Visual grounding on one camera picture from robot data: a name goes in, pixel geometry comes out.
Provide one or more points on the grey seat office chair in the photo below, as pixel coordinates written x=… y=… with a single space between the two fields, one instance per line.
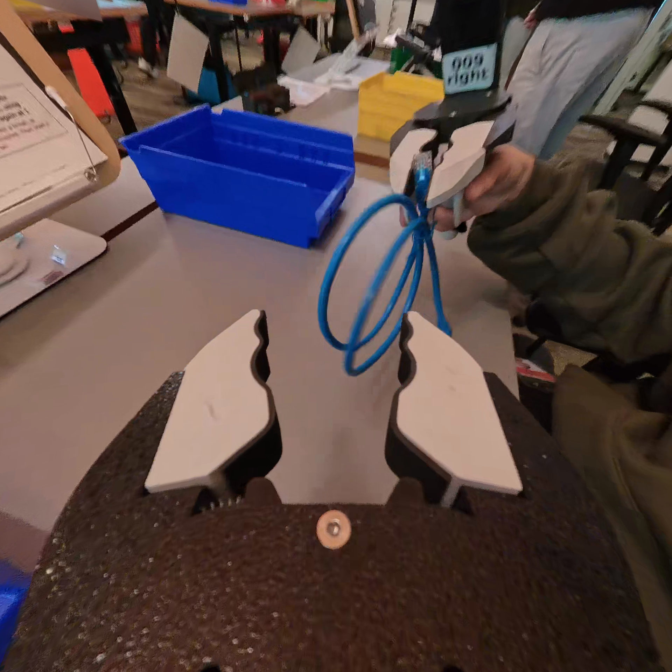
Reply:
x=624 y=126

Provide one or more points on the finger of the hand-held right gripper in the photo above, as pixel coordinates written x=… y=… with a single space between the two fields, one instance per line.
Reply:
x=462 y=157
x=403 y=157

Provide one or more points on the wooden top desk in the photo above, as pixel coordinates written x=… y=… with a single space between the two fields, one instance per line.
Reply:
x=210 y=8

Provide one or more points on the yellow plastic bin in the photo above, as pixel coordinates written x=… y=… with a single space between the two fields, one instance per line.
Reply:
x=388 y=105

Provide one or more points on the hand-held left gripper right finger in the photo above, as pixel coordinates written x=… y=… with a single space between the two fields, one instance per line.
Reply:
x=451 y=420

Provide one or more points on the green plastic bin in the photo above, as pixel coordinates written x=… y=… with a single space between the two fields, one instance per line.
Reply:
x=404 y=60

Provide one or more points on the blue divided plastic bin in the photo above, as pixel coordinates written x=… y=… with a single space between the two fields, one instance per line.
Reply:
x=236 y=199

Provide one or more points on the white board stand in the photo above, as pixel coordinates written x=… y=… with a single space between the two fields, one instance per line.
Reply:
x=63 y=252

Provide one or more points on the instruction sheet board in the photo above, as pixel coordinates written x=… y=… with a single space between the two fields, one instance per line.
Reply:
x=31 y=157

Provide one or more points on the person's right hand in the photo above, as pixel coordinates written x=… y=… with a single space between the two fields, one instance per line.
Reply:
x=498 y=178

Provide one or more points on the person's right forearm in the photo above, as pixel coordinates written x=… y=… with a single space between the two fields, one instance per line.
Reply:
x=567 y=252

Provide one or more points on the white papers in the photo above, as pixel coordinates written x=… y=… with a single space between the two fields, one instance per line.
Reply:
x=315 y=89

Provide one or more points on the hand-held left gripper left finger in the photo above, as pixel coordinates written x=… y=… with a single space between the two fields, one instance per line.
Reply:
x=215 y=414

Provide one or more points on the grey card panel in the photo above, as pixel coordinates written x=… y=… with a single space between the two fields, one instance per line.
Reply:
x=302 y=50
x=186 y=52

